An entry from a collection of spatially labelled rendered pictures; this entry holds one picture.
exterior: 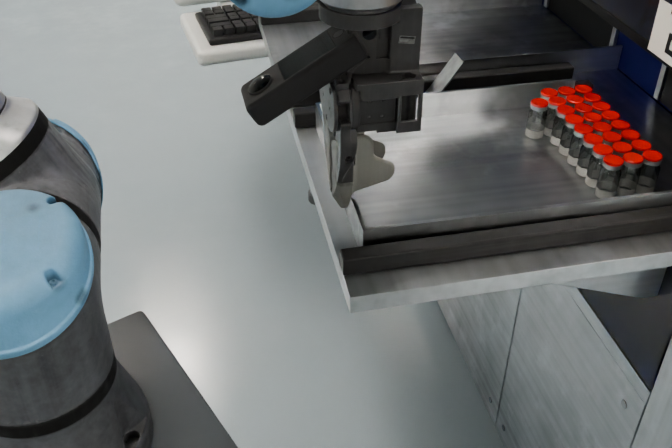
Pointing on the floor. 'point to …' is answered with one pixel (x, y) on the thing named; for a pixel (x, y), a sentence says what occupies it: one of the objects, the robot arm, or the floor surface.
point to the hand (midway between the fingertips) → (336, 196)
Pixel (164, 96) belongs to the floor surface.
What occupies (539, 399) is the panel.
